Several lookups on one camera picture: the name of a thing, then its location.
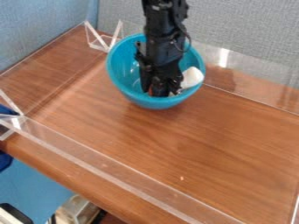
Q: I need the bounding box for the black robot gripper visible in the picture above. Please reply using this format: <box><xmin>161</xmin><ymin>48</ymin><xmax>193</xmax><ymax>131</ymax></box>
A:
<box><xmin>134</xmin><ymin>33</ymin><xmax>190</xmax><ymax>97</ymax></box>

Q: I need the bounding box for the brown white toy mushroom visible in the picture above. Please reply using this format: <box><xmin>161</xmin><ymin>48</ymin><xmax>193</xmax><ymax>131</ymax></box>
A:
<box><xmin>149</xmin><ymin>66</ymin><xmax>204</xmax><ymax>97</ymax></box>

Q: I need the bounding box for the blue ceramic bowl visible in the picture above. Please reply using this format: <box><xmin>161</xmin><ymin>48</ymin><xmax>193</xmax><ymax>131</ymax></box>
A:
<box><xmin>106</xmin><ymin>33</ymin><xmax>206</xmax><ymax>110</ymax></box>

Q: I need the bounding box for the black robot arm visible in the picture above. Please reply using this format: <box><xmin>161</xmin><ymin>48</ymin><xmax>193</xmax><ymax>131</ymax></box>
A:
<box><xmin>134</xmin><ymin>0</ymin><xmax>192</xmax><ymax>97</ymax></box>

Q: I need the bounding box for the clear acrylic back barrier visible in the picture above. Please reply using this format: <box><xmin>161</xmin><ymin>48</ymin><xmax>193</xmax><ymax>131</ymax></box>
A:
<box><xmin>192</xmin><ymin>42</ymin><xmax>299</xmax><ymax>115</ymax></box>

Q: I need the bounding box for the clear acrylic barrier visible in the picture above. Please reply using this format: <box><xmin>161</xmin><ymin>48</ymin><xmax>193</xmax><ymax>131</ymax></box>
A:
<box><xmin>0</xmin><ymin>114</ymin><xmax>244</xmax><ymax>224</ymax></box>
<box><xmin>192</xmin><ymin>42</ymin><xmax>299</xmax><ymax>115</ymax></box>

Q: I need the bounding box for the clear acrylic front barrier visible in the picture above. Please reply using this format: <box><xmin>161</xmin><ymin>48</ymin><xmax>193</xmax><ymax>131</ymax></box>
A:
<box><xmin>0</xmin><ymin>114</ymin><xmax>244</xmax><ymax>224</ymax></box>

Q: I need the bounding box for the blue cloth at left edge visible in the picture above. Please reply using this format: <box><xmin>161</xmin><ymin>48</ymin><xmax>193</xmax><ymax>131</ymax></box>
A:
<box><xmin>0</xmin><ymin>104</ymin><xmax>19</xmax><ymax>173</ymax></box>

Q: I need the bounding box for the black white object bottom left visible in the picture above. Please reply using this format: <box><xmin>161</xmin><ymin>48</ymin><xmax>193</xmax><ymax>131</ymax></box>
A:
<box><xmin>0</xmin><ymin>203</ymin><xmax>33</xmax><ymax>224</ymax></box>

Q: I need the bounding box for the clear acrylic corner bracket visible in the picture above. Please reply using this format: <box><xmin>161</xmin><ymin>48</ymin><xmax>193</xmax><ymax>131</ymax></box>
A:
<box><xmin>84</xmin><ymin>20</ymin><xmax>124</xmax><ymax>53</ymax></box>

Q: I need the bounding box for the clear acrylic left bracket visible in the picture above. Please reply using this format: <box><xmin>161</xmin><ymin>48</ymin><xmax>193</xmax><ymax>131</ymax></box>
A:
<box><xmin>0</xmin><ymin>89</ymin><xmax>23</xmax><ymax>141</ymax></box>

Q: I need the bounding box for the grey metal frame below table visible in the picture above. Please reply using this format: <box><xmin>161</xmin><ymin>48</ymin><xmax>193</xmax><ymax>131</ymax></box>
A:
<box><xmin>46</xmin><ymin>194</ymin><xmax>98</xmax><ymax>224</ymax></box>

